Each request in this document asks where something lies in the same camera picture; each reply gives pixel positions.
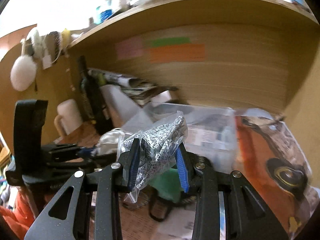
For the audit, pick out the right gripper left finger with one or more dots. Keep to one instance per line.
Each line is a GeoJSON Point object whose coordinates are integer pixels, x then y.
{"type": "Point", "coordinates": [67, 215]}

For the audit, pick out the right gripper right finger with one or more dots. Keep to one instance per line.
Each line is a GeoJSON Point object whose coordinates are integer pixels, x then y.
{"type": "Point", "coordinates": [225, 202]}

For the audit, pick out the green knitted cloth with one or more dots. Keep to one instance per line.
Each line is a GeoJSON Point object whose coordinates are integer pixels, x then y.
{"type": "Point", "coordinates": [168, 185]}

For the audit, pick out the white cloth pouch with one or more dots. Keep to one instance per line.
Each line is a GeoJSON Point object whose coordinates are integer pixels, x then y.
{"type": "Point", "coordinates": [109, 142]}

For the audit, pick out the beige ceramic mug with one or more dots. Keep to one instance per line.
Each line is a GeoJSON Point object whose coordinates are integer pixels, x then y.
{"type": "Point", "coordinates": [68, 118]}

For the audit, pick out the orange magazine in plastic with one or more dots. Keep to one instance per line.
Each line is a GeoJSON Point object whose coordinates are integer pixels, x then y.
{"type": "Point", "coordinates": [273, 162]}

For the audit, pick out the clear plastic storage box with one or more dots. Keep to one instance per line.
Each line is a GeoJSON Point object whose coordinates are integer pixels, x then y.
{"type": "Point", "coordinates": [211, 131]}

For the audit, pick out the dark wine bottle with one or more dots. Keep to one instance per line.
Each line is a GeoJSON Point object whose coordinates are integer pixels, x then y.
{"type": "Point", "coordinates": [93, 100]}

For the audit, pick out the white fluffy pom-pom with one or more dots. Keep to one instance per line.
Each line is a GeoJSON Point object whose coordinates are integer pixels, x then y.
{"type": "Point", "coordinates": [23, 73]}

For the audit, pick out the stack of newspapers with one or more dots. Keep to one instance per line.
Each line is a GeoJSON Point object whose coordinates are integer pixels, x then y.
{"type": "Point", "coordinates": [139, 90]}

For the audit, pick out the pink sticky note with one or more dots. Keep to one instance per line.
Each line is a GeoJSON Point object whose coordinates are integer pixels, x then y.
{"type": "Point", "coordinates": [130, 48]}

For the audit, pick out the orange sticky note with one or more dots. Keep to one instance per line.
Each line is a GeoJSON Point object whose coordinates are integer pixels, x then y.
{"type": "Point", "coordinates": [178, 53]}

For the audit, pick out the blue liquid glass bottle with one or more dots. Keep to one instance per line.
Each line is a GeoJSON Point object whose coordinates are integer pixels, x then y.
{"type": "Point", "coordinates": [105, 10]}

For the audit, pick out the green sticky note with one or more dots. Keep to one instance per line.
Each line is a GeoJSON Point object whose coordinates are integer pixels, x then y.
{"type": "Point", "coordinates": [168, 41]}

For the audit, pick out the wooden shelf board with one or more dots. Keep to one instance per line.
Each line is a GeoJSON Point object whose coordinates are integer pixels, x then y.
{"type": "Point", "coordinates": [164, 14]}

